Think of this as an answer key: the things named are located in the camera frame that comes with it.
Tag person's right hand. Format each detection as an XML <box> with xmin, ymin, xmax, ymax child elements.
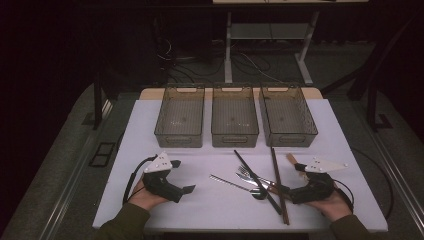
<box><xmin>304</xmin><ymin>189</ymin><xmax>354</xmax><ymax>223</ymax></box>

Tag brown chopstick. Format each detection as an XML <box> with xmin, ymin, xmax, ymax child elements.
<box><xmin>269</xmin><ymin>147</ymin><xmax>288</xmax><ymax>225</ymax></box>
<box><xmin>271</xmin><ymin>147</ymin><xmax>290</xmax><ymax>226</ymax></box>

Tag black floor cables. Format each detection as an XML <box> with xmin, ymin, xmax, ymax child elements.
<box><xmin>156</xmin><ymin>36</ymin><xmax>294</xmax><ymax>84</ymax></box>

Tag black chopstick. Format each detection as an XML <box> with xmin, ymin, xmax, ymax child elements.
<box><xmin>234</xmin><ymin>150</ymin><xmax>284</xmax><ymax>216</ymax></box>
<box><xmin>233</xmin><ymin>149</ymin><xmax>282</xmax><ymax>214</ymax></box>

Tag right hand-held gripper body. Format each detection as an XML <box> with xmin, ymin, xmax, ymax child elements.
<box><xmin>289</xmin><ymin>157</ymin><xmax>350</xmax><ymax>205</ymax></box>

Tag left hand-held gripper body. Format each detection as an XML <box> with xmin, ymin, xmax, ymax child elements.
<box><xmin>142</xmin><ymin>152</ymin><xmax>185</xmax><ymax>204</ymax></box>

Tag metal floor rail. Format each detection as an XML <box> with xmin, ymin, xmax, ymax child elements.
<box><xmin>38</xmin><ymin>99</ymin><xmax>114</xmax><ymax>240</ymax></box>
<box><xmin>368</xmin><ymin>128</ymin><xmax>424</xmax><ymax>234</ymax></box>

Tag thin black floor cable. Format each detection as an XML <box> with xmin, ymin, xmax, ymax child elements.
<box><xmin>349</xmin><ymin>146</ymin><xmax>395</xmax><ymax>221</ymax></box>

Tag left hand-held gripper cable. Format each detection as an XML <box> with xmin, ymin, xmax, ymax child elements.
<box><xmin>122</xmin><ymin>154</ymin><xmax>158</xmax><ymax>205</ymax></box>

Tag transparent grey plastic bin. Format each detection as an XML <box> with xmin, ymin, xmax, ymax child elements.
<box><xmin>210</xmin><ymin>83</ymin><xmax>260</xmax><ymax>149</ymax></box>
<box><xmin>153</xmin><ymin>83</ymin><xmax>206</xmax><ymax>149</ymax></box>
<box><xmin>258</xmin><ymin>83</ymin><xmax>319</xmax><ymax>148</ymax></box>

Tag person's left hand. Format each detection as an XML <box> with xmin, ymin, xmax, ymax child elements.
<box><xmin>128</xmin><ymin>179</ymin><xmax>168</xmax><ymax>212</ymax></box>

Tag hand-held gripper cable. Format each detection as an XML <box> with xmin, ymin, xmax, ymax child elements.
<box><xmin>332</xmin><ymin>179</ymin><xmax>356</xmax><ymax>214</ymax></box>
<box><xmin>122</xmin><ymin>154</ymin><xmax>158</xmax><ymax>205</ymax></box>

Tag white table mat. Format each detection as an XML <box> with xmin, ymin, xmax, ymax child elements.
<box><xmin>92</xmin><ymin>98</ymin><xmax>389</xmax><ymax>233</ymax></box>

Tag tan-handled clear spoon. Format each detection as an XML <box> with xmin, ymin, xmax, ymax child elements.
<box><xmin>285</xmin><ymin>152</ymin><xmax>309</xmax><ymax>181</ymax></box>

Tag wooden-handled metal fork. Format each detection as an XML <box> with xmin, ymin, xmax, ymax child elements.
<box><xmin>237</xmin><ymin>165</ymin><xmax>293</xmax><ymax>194</ymax></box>

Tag white metal-framed desk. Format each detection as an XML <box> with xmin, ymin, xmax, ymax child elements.
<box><xmin>212</xmin><ymin>0</ymin><xmax>370</xmax><ymax>87</ymax></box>

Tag black stand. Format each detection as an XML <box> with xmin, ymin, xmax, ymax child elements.
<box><xmin>321</xmin><ymin>16</ymin><xmax>424</xmax><ymax>133</ymax></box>
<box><xmin>93</xmin><ymin>71</ymin><xmax>119</xmax><ymax>131</ymax></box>

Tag right hand-held gripper cable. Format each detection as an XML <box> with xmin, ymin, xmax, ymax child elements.
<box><xmin>332</xmin><ymin>179</ymin><xmax>356</xmax><ymax>214</ymax></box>

